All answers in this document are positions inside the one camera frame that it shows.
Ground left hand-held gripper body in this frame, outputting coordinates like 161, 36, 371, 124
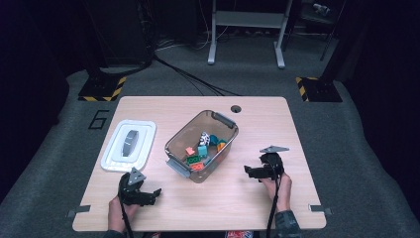
118, 167, 148, 207

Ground person's right hand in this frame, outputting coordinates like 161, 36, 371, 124
261, 172, 293, 213

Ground black floor cables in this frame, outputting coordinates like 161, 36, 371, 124
153, 54, 242, 97

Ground black base with hazard stripes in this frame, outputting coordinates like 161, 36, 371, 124
295, 76, 343, 103
77, 76, 128, 102

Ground transparent grey storage box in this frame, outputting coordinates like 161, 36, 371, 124
163, 109, 240, 183

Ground white metal desk frame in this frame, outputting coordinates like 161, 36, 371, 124
207, 0, 294, 69

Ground black equipment cabinet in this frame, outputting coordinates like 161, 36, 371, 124
80, 0, 157, 68

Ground red patterned object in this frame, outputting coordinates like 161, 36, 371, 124
224, 230, 253, 238

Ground white toy car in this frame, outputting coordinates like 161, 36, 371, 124
198, 131, 211, 147

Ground person's left hand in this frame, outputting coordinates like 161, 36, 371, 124
107, 194, 140, 234

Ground grey tape strip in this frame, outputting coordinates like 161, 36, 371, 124
66, 204, 91, 218
309, 204, 333, 216

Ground left hand-held gripper black cable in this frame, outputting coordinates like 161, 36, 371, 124
118, 194, 135, 238

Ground grey device on stand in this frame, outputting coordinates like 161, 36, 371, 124
311, 2, 332, 17

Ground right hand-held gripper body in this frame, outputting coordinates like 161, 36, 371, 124
259, 145, 290, 182

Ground white lid with grey handle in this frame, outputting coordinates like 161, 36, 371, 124
100, 119, 158, 174

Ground right hand-held gripper black cable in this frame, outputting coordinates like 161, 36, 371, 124
265, 163, 282, 238

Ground hand-held gripper black cable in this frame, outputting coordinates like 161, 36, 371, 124
118, 194, 135, 238
265, 163, 282, 238

